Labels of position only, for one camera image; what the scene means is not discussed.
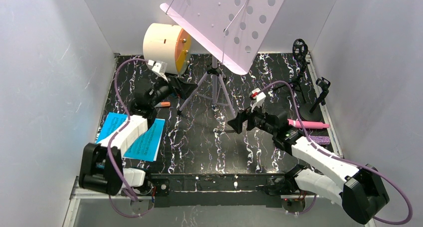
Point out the black round-base mic stand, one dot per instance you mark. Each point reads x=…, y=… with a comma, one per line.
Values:
x=312, y=111

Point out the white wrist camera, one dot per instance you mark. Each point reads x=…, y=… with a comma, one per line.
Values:
x=158, y=68
x=257, y=99

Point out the orange and grey marker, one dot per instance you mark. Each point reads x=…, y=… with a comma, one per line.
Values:
x=163, y=105

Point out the black tripod mic stand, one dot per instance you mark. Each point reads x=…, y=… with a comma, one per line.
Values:
x=299, y=52

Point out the pink microphone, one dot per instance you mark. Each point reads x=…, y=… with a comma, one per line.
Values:
x=308, y=124

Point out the blue mesh microphone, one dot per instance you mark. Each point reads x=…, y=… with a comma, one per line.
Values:
x=321, y=140

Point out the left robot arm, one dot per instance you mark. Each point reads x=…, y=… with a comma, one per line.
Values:
x=101, y=166

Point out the cream and orange drum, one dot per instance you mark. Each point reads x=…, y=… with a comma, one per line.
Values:
x=170, y=44

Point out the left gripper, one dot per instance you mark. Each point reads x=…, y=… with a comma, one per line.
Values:
x=176, y=85

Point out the blue sheet music page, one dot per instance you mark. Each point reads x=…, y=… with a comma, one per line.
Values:
x=145, y=147

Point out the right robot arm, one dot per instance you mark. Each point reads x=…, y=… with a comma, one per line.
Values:
x=359, y=191

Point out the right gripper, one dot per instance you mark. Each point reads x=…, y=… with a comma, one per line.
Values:
x=249, y=121

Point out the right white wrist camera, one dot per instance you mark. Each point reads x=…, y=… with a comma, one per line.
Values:
x=257, y=99

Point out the silver tripod music stand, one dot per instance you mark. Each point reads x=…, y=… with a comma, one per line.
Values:
x=231, y=30

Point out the aluminium frame rail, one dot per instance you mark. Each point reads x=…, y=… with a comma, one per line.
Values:
x=199, y=209

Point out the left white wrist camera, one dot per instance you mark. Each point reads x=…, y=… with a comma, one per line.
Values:
x=158, y=68

